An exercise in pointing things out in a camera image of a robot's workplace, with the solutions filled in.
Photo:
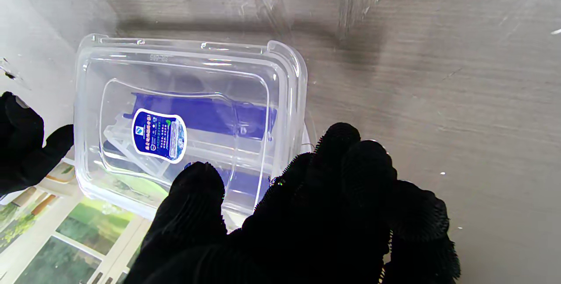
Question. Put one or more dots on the clear container with blue clips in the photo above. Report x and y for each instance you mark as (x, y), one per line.
(206, 117)

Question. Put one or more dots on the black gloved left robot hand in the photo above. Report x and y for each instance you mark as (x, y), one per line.
(307, 222)

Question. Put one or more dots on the large clear lid blue sticker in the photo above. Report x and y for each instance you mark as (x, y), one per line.
(175, 100)

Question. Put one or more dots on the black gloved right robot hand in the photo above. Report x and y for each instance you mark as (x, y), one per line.
(26, 148)

